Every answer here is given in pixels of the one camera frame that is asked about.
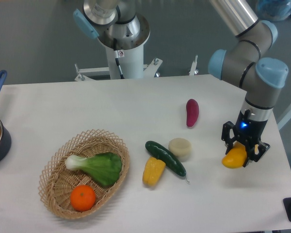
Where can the orange tangerine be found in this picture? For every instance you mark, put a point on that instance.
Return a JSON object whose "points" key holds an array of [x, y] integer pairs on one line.
{"points": [[82, 198]]}

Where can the green bok choy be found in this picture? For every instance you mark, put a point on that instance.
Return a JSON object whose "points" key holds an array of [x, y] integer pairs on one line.
{"points": [[103, 168]]}

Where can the woven wicker basket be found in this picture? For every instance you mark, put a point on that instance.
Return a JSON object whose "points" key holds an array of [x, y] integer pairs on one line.
{"points": [[57, 182]]}

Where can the yellow mango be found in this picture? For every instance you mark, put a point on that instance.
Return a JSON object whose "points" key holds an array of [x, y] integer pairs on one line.
{"points": [[236, 157]]}

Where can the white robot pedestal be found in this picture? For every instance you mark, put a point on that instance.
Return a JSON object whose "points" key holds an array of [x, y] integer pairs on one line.
{"points": [[124, 46]]}

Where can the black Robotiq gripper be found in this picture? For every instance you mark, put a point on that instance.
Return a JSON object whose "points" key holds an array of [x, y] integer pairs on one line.
{"points": [[248, 132]]}

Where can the purple sweet potato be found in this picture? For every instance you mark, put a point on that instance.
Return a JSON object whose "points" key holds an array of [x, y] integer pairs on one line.
{"points": [[192, 111]]}

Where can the dark green cucumber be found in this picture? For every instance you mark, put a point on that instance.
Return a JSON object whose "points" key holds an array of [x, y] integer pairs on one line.
{"points": [[160, 152]]}

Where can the yellow bell pepper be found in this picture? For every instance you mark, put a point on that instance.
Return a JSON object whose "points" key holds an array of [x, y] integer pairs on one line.
{"points": [[153, 170]]}

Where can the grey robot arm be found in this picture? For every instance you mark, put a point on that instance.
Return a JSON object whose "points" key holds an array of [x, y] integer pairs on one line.
{"points": [[245, 66]]}

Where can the blue plastic bag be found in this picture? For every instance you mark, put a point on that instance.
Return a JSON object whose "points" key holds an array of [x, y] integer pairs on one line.
{"points": [[273, 10]]}

